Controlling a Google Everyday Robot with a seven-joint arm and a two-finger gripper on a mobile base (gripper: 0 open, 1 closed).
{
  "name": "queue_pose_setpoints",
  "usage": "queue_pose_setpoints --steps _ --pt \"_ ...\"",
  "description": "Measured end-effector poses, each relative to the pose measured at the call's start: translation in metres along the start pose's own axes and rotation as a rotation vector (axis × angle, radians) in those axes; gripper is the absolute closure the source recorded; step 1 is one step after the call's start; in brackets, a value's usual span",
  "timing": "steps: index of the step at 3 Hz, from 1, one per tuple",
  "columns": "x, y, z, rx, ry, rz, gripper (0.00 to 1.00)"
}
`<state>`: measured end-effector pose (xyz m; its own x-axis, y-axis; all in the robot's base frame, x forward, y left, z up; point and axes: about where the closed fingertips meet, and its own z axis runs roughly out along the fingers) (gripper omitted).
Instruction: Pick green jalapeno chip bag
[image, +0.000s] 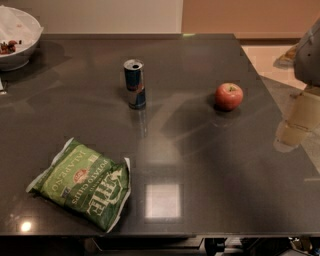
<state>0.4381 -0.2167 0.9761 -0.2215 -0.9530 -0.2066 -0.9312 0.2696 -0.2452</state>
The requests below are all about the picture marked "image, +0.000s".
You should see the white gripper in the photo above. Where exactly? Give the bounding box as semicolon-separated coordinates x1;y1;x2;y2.
273;86;320;153

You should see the red apple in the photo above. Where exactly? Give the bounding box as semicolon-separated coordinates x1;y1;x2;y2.
214;83;243;111

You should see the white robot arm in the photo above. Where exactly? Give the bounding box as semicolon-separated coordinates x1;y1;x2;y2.
274;19;320;152

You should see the blue silver energy drink can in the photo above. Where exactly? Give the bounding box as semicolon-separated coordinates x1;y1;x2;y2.
123;59;146;109

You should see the white bowl with food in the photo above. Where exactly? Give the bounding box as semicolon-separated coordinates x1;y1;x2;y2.
0;5;43;71

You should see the green jalapeno chip bag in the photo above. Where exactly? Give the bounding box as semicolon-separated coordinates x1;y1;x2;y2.
26;138;131;233

